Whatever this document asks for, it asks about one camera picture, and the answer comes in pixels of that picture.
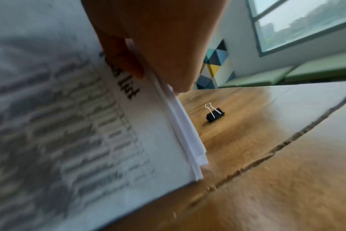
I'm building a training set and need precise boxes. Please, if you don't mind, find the pile of printed papers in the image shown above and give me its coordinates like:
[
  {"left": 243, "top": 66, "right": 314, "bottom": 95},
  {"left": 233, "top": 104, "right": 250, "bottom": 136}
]
[{"left": 0, "top": 0, "right": 209, "bottom": 231}]

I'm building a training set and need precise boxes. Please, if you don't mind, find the person's right hand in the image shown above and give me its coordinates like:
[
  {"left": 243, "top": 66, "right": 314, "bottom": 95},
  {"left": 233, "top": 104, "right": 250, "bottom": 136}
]
[{"left": 80, "top": 0, "right": 230, "bottom": 93}]

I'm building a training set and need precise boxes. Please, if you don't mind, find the row of green cushioned stools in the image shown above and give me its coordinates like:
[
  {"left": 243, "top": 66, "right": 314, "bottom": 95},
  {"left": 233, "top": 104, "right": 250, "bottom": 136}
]
[{"left": 218, "top": 49, "right": 346, "bottom": 89}]

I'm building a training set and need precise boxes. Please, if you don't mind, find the window with grey frame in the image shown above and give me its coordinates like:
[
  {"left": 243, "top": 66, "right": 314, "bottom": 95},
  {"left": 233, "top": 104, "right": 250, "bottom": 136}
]
[{"left": 245, "top": 0, "right": 346, "bottom": 57}]

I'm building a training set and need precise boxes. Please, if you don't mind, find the black binder clip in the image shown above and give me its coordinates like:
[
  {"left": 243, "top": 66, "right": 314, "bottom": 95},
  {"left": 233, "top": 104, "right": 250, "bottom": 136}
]
[{"left": 205, "top": 102, "right": 226, "bottom": 124}]

